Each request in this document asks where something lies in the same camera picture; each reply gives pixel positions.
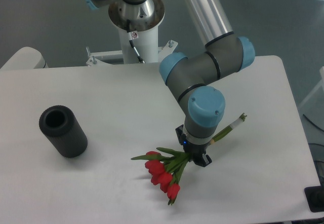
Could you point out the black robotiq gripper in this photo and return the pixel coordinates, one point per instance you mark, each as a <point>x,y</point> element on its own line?
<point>197,151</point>

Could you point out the red tulip bouquet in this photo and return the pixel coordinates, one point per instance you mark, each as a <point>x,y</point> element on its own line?
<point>166,168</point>

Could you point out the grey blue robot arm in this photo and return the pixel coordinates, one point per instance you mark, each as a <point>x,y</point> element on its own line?
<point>188,79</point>

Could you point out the black ribbed cylindrical vase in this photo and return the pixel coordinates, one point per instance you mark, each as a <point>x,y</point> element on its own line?
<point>60,126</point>

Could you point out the black device at table edge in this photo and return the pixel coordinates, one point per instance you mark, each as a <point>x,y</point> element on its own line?
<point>314,196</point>

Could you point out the white rounded chair back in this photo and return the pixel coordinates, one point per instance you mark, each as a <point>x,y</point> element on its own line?
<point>25,58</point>

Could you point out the white furniture frame right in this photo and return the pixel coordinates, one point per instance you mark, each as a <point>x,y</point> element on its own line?
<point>313,96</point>

